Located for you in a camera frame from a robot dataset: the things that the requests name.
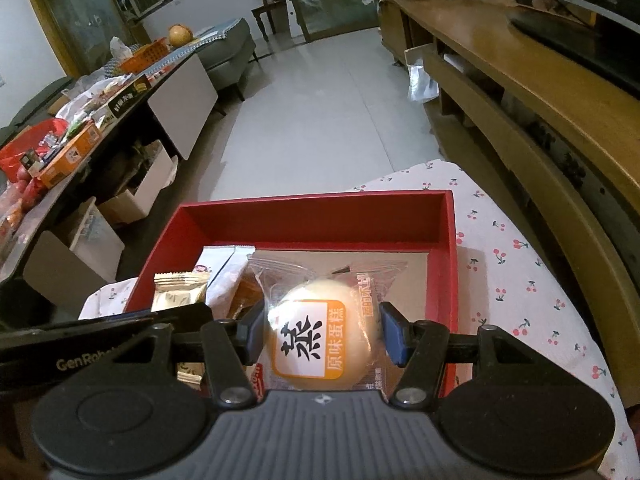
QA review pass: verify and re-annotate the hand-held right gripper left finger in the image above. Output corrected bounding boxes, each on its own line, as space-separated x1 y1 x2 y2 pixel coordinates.
112 304 267 407

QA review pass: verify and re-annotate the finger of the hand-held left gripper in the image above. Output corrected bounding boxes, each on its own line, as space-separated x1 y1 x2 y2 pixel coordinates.
77 302 215 333

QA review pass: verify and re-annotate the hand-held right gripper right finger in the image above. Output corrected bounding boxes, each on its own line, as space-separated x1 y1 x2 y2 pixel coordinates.
378 301 554 408

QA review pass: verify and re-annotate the gold snack packet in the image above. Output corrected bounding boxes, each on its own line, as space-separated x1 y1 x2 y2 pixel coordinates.
151 271 208 311

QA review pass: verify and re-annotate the brown cracker packet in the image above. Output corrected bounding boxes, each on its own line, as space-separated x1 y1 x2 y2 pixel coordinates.
227 270 263 318

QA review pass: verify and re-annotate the clear steamed cake packet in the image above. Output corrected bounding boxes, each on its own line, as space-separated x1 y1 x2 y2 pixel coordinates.
247 252 408 393

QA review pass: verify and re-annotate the red cardboard box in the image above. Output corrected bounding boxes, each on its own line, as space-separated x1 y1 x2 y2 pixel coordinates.
122 189 458 401

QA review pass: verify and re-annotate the white storage box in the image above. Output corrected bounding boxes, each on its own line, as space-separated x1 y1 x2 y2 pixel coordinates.
97 140 178 223
67 197 126 268

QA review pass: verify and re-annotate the cherry print tablecloth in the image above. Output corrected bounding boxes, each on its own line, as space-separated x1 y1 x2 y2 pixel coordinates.
80 159 636 480

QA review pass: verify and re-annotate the bag of red fruit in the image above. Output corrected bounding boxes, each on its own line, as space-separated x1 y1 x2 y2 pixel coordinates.
0 165 46 241

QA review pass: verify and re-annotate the flat orange box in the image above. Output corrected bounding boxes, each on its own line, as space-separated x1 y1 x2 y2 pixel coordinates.
40 120 103 188

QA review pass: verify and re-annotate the red plastic bag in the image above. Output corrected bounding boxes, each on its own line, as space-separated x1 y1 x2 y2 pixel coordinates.
0 119 68 181

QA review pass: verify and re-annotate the black yellow box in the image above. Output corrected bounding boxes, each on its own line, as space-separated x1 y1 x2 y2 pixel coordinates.
107 74 151 121

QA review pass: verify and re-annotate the grey side table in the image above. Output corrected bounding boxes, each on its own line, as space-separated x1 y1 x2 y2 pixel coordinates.
0 52 218 301

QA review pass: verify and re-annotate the clear plastic bag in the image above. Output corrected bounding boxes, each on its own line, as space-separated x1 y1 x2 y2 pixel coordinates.
405 45 440 103

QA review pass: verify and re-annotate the orange basket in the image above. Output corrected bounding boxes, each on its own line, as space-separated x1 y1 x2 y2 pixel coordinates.
120 37 168 73

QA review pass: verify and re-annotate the grey sofa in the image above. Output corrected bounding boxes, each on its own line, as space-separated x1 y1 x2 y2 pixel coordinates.
192 16 257 101

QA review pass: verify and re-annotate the wooden television cabinet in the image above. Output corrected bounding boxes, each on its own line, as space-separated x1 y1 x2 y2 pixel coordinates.
370 0 640 411

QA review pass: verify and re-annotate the dark wooden chair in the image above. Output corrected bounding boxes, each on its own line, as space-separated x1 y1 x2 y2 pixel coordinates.
249 0 291 43

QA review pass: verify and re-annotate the black television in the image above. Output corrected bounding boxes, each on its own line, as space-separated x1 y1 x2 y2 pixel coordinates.
510 0 640 88

